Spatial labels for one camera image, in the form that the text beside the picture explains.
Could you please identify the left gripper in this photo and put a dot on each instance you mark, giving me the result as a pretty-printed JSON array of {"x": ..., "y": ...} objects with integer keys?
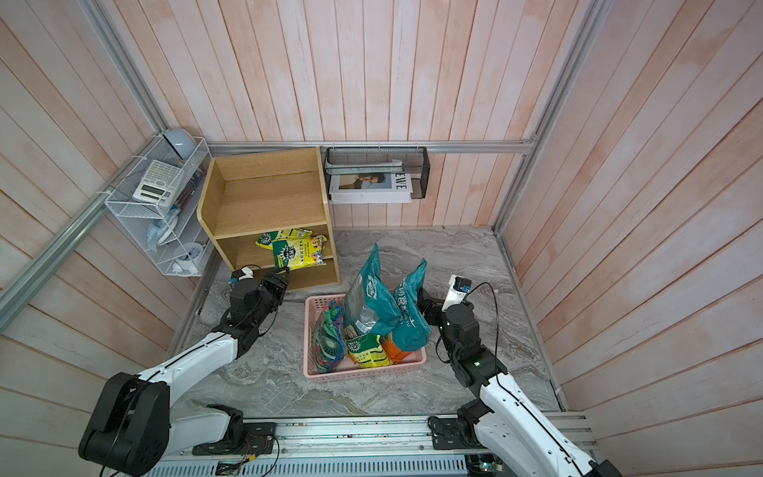
[{"x": 278, "y": 283}]

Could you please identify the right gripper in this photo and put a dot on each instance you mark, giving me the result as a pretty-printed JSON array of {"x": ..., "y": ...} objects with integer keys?
[{"x": 427, "y": 303}]

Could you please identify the teal orange fertilizer bag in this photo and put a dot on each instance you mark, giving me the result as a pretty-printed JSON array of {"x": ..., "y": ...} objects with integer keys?
[{"x": 412, "y": 332}]

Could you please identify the large teal fertilizer bag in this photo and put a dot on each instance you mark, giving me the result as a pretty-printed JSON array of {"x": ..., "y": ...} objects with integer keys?
[{"x": 369, "y": 307}]

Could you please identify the colourful green fertilizer bag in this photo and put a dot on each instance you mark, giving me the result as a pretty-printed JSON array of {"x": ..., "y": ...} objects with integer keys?
[{"x": 327, "y": 341}]

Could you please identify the yellow green fertilizer bag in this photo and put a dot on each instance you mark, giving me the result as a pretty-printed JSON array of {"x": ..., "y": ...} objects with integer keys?
[{"x": 366, "y": 350}]

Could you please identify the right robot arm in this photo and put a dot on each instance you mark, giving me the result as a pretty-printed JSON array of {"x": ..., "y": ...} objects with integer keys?
[{"x": 501, "y": 418}]

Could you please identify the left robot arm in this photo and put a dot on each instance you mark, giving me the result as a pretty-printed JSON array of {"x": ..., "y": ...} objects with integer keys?
[{"x": 131, "y": 428}]

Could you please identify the wooden shelf unit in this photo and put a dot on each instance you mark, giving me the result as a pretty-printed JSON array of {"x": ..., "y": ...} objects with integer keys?
[{"x": 246, "y": 196}]

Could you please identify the white cup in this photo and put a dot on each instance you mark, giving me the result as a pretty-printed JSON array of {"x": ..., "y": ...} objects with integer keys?
[{"x": 187, "y": 258}]

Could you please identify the white magazine book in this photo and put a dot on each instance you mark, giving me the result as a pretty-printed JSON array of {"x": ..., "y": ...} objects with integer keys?
[{"x": 375, "y": 183}]

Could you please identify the white iron in rack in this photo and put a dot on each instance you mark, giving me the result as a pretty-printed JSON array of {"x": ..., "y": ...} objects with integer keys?
[{"x": 161, "y": 230}]

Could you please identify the white calculator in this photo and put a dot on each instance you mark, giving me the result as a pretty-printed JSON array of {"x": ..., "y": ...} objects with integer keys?
[{"x": 158, "y": 183}]

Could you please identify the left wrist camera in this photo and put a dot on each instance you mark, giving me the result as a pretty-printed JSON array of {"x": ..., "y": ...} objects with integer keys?
[{"x": 241, "y": 274}]

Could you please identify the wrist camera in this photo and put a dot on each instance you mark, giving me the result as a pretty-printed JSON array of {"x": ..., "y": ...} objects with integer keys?
[
  {"x": 458, "y": 288},
  {"x": 241, "y": 274}
]

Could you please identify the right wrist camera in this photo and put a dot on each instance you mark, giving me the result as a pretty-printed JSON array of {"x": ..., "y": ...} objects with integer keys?
[{"x": 458, "y": 288}]

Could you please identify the black mesh wall basket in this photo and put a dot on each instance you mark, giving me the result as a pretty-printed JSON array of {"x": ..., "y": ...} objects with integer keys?
[{"x": 415, "y": 160}]

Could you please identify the white wire mesh rack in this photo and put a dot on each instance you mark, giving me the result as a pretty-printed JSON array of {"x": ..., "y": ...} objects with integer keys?
[{"x": 135, "y": 217}]

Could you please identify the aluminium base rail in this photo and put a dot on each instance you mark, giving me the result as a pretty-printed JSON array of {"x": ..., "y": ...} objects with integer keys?
[{"x": 424, "y": 445}]

